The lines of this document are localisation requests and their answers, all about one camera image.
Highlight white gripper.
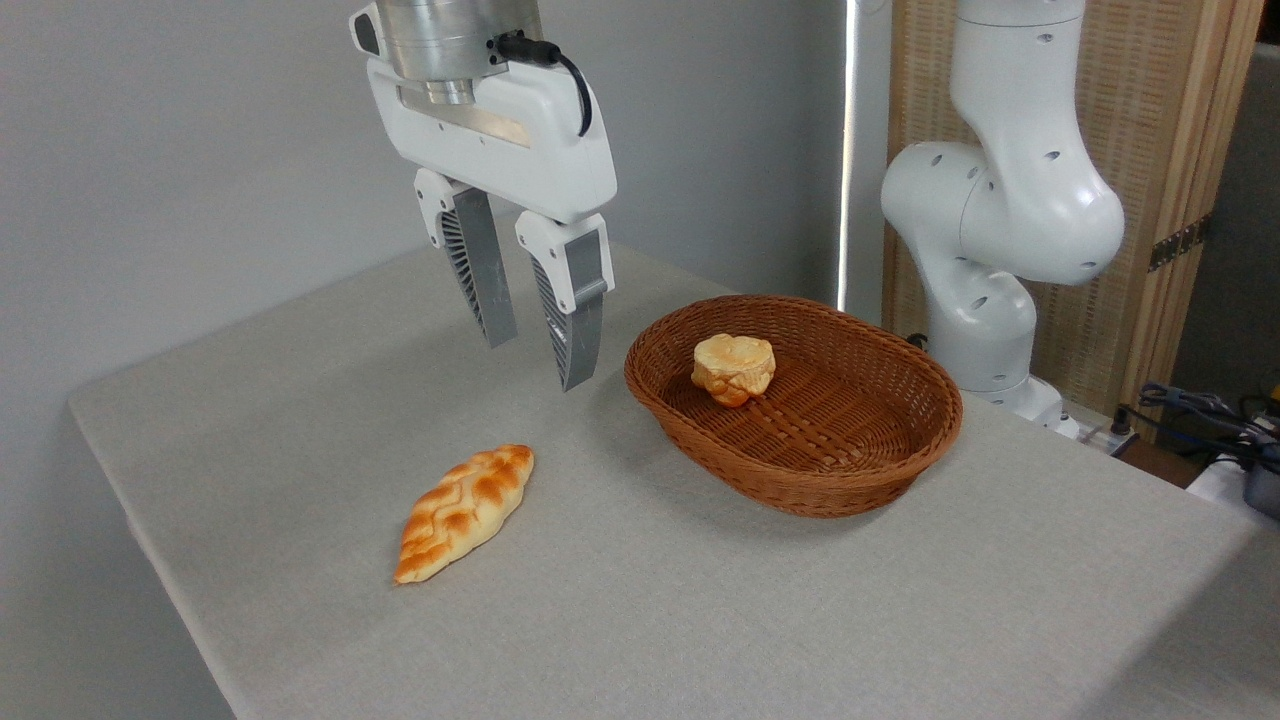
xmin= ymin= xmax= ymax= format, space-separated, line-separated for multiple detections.
xmin=349 ymin=4 xmax=619 ymax=393

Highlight round knotted bread roll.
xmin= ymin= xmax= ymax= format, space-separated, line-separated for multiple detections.
xmin=691 ymin=334 xmax=777 ymax=408

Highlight long braided bread loaf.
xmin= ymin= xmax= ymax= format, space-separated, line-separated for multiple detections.
xmin=393 ymin=444 xmax=536 ymax=585

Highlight silver cylindrical wrist adapter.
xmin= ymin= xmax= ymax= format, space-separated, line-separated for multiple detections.
xmin=375 ymin=0 xmax=544 ymax=106

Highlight brown oval wicker basket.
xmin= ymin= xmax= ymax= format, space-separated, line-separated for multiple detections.
xmin=624 ymin=294 xmax=965 ymax=519

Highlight grey tablecloth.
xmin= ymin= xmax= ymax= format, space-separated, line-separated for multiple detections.
xmin=68 ymin=210 xmax=1280 ymax=720

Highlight white vertical light strip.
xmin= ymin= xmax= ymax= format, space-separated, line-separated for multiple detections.
xmin=838 ymin=0 xmax=859 ymax=313

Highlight white power strip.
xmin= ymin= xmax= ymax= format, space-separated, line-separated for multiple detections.
xmin=1075 ymin=420 xmax=1141 ymax=457

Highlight dark metal screen hinge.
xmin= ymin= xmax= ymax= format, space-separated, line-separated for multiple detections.
xmin=1148 ymin=215 xmax=1213 ymax=273

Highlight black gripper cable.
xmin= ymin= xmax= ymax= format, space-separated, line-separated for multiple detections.
xmin=497 ymin=30 xmax=594 ymax=138

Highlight tangled blue and black cables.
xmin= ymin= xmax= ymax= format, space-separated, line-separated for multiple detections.
xmin=1120 ymin=382 xmax=1280 ymax=471

